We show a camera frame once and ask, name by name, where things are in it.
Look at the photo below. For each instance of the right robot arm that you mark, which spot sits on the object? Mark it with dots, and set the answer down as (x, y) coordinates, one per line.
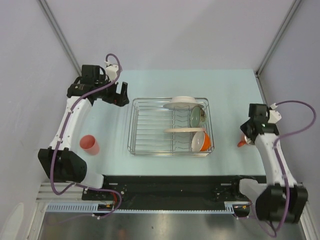
(281, 199)

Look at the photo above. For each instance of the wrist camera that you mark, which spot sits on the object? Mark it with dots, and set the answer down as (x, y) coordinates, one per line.
(274, 115)
(112, 71)

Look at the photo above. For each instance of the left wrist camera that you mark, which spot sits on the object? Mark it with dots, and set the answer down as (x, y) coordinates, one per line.
(112, 71)

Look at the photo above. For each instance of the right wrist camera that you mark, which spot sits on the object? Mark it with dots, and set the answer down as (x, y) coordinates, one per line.
(274, 115)

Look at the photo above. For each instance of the white slotted cable duct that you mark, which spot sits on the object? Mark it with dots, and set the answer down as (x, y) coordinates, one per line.
(102, 208)

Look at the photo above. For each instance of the orange mug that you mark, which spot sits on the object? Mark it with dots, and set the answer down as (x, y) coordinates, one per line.
(243, 141)

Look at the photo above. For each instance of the pink cream tree plate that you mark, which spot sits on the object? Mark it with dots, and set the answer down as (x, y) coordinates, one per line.
(185, 130)

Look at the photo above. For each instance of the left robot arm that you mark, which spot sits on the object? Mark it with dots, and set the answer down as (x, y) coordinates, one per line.
(60, 161)

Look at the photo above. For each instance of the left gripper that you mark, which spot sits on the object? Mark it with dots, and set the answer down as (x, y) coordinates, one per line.
(120, 99)

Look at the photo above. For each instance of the orange bowl white inside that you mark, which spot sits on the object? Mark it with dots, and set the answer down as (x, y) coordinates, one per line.
(200, 142)

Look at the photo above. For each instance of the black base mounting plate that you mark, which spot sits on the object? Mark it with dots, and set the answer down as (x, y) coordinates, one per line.
(213, 191)

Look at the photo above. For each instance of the pink plastic cup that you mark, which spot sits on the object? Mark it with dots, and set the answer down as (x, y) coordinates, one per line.
(89, 144)

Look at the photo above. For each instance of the white deep plate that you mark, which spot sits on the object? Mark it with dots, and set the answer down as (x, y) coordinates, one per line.
(182, 103)

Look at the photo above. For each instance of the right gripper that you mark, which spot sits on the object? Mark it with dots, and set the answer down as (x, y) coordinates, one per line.
(244, 128)

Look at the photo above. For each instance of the metal wire dish rack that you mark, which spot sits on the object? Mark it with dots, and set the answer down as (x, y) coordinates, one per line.
(148, 121)

